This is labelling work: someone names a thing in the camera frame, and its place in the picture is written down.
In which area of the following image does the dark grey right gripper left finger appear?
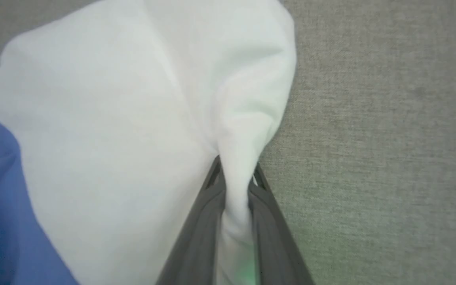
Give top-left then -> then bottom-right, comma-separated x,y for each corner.
155,155 -> 227,285

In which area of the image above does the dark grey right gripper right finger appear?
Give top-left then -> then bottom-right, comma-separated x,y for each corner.
247,161 -> 316,285

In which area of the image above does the blue and white T-shirt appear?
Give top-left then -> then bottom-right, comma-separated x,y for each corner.
0,0 -> 298,285

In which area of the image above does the grey fabric sofa cushion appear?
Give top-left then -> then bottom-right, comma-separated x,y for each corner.
0,0 -> 456,285

